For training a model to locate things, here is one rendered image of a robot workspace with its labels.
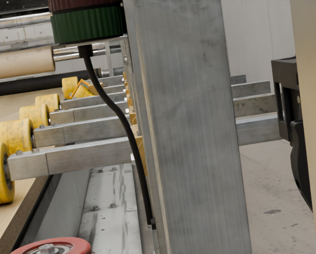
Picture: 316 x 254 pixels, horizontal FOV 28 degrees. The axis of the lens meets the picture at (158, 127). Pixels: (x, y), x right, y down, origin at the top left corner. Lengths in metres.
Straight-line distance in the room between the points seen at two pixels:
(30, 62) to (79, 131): 2.05
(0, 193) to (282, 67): 0.50
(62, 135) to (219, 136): 0.81
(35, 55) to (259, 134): 2.35
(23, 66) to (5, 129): 2.05
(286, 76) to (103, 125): 0.69
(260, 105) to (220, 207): 0.82
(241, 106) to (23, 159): 0.42
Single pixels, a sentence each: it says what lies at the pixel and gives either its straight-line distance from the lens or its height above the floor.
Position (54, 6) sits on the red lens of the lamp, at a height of 1.12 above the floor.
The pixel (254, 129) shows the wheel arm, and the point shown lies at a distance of 0.83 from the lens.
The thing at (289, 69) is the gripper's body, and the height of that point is 1.06.
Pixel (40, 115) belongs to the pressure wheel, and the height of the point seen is 0.96.
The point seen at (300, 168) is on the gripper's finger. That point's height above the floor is 1.00.
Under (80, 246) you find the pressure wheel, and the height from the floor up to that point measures 0.91.
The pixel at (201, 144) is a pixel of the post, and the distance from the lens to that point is 0.26.
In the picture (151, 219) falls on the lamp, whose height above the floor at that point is 0.94.
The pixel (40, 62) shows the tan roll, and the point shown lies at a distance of 3.09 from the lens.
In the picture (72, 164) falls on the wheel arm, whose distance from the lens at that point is 0.82.
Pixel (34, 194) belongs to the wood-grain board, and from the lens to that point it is 0.95.
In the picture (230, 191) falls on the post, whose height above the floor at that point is 1.02.
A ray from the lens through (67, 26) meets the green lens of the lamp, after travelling 0.50.
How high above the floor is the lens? 1.09
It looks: 8 degrees down
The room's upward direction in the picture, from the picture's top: 8 degrees counter-clockwise
